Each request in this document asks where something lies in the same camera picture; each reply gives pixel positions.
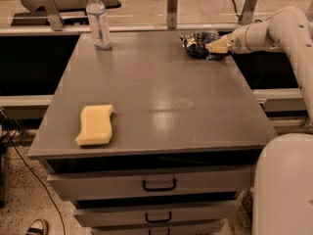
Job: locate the right metal bracket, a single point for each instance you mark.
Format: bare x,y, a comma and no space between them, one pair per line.
247,12

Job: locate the sneaker shoe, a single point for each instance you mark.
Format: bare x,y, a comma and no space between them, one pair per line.
38,227

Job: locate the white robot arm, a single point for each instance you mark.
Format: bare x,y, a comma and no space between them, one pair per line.
283,180

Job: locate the blue chip bag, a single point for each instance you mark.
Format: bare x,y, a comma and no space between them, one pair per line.
195,43

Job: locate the clear plastic water bottle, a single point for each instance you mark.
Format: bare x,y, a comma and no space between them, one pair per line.
99,25

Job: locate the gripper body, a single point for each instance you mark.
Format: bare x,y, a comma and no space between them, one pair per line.
239,43

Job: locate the metal bracket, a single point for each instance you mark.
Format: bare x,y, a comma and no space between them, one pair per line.
171,13
54,18
247,12

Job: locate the left metal bracket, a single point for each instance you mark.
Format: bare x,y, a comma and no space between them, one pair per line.
54,18

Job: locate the middle metal bracket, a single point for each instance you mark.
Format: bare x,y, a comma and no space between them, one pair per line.
171,13

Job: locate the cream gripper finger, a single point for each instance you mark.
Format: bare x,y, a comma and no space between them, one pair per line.
219,46

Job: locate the top drawer black handle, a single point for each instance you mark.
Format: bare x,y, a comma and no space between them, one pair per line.
159,186

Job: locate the grey drawer cabinet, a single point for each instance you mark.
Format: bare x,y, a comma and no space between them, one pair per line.
174,117

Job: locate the drawer black handle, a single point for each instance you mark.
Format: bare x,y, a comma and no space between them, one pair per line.
159,186
158,217

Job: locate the middle drawer black handle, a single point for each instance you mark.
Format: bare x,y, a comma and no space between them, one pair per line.
158,217

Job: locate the yellow sponge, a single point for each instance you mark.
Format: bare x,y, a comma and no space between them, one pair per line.
96,127

